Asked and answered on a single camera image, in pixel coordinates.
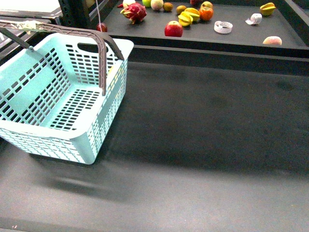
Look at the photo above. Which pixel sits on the light blue plastic basket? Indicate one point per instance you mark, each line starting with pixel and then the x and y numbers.
pixel 58 99

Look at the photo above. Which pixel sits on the green red mango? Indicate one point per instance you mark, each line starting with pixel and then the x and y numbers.
pixel 207 4

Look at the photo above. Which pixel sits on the red apple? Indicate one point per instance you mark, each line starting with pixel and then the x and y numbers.
pixel 173 29

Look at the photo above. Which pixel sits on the small dark red fruit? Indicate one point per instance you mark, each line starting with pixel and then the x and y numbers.
pixel 101 27

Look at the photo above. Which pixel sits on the yellow star fruit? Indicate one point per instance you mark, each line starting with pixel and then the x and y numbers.
pixel 267 9
pixel 194 13
pixel 185 19

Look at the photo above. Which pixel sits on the pink dragon fruit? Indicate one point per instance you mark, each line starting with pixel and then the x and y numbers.
pixel 135 12

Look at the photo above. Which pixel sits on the brown kiwi fruit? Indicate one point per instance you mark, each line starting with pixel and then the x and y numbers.
pixel 167 6

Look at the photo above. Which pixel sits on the green apple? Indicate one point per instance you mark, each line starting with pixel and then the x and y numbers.
pixel 146 3

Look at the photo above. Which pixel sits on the orange persimmon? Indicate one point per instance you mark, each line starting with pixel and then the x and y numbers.
pixel 206 13

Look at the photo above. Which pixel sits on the white onion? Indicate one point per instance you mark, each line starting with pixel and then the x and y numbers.
pixel 126 3

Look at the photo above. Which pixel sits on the purple mangosteen fruit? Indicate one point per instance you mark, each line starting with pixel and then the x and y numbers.
pixel 195 2

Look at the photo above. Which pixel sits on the pink peach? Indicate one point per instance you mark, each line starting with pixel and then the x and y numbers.
pixel 273 40

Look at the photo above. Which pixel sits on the black display tray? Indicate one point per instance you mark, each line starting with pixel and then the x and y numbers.
pixel 288 22

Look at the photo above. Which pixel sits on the glass top freezer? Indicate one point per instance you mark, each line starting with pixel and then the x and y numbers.
pixel 21 10

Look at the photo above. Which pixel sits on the far yellow star fruit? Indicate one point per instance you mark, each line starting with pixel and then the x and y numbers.
pixel 267 9

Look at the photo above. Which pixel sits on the black shelf post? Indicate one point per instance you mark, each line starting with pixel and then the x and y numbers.
pixel 75 13

